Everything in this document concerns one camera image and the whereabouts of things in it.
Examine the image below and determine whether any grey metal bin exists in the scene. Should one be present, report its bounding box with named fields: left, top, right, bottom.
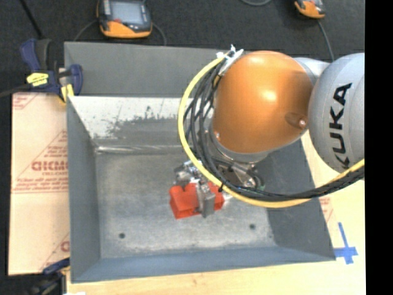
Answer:
left=63, top=41, right=336, bottom=284

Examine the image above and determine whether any red toy block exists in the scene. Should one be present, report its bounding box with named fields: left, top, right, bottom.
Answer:
left=169, top=181, right=225, bottom=220

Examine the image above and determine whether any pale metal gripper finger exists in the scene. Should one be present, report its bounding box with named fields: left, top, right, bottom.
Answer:
left=195, top=182, right=217, bottom=219
left=173, top=161, right=201, bottom=192

